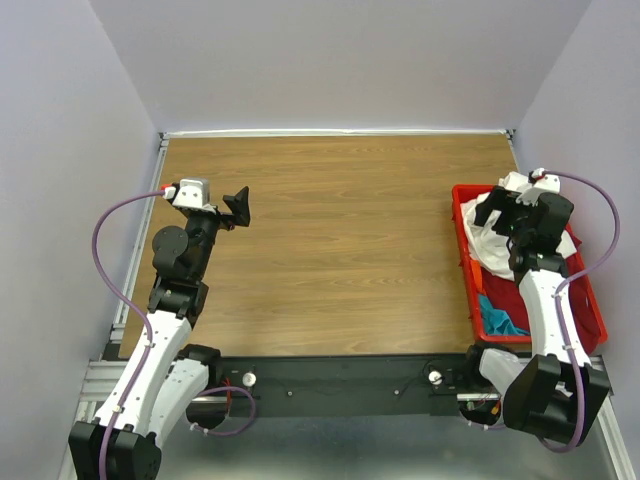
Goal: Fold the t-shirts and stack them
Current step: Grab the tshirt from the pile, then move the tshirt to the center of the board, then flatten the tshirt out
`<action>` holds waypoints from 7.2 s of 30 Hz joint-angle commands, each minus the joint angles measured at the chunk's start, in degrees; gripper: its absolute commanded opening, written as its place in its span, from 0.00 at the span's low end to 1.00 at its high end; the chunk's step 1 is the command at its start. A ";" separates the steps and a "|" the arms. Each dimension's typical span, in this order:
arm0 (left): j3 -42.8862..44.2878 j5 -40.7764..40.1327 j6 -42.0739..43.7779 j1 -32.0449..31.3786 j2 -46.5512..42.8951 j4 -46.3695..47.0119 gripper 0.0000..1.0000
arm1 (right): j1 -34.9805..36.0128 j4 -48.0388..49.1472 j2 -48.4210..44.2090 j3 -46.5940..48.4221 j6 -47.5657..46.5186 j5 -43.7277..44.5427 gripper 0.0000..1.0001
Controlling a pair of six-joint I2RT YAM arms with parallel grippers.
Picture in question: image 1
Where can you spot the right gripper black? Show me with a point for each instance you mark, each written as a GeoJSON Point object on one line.
{"type": "Point", "coordinates": [505, 200]}

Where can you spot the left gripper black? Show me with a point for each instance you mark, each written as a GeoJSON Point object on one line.
{"type": "Point", "coordinates": [239, 206]}

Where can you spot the white t shirt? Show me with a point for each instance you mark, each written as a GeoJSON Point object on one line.
{"type": "Point", "coordinates": [484, 244]}

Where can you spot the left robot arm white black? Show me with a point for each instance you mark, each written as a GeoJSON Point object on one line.
{"type": "Point", "coordinates": [124, 438]}

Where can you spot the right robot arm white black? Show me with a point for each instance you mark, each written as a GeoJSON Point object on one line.
{"type": "Point", "coordinates": [557, 395]}

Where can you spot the red plastic bin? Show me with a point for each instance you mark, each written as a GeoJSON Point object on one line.
{"type": "Point", "coordinates": [504, 295]}

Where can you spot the orange t shirt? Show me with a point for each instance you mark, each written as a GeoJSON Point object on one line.
{"type": "Point", "coordinates": [477, 276]}

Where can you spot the dark red t shirt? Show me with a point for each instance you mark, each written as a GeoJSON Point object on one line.
{"type": "Point", "coordinates": [498, 310]}

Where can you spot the teal t shirt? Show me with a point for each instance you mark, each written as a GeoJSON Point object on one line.
{"type": "Point", "coordinates": [497, 322]}

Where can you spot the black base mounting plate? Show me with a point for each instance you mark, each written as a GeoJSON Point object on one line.
{"type": "Point", "coordinates": [344, 386]}

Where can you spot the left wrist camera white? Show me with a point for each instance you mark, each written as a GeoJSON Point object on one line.
{"type": "Point", "coordinates": [188, 193]}

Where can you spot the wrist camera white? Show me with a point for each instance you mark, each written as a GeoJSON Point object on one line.
{"type": "Point", "coordinates": [537, 185]}
{"type": "Point", "coordinates": [188, 193]}

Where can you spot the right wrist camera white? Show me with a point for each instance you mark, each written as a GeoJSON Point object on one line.
{"type": "Point", "coordinates": [537, 185]}

